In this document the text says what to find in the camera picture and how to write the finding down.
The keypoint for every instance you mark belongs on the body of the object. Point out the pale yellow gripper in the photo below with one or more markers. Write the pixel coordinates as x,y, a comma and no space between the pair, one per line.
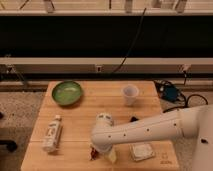
111,155

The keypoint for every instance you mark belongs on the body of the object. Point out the red chili pepper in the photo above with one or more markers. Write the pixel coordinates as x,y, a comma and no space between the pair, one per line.
94,154

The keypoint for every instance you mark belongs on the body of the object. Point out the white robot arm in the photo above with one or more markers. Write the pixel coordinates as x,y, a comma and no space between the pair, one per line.
189,122

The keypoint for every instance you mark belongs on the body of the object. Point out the white square sponge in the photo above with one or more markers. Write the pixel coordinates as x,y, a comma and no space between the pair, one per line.
141,151

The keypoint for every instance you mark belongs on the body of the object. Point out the black phone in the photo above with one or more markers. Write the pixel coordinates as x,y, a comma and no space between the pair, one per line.
133,119

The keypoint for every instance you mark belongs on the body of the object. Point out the white plastic bottle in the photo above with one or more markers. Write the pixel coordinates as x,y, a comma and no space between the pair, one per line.
52,135

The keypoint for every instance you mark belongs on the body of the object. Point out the green bowl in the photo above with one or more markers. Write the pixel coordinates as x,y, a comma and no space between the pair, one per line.
67,93

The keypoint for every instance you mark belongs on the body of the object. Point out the black chair base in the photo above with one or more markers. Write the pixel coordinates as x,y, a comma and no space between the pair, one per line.
10,144

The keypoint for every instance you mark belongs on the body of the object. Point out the white wall outlet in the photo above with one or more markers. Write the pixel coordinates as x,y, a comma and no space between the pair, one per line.
99,69

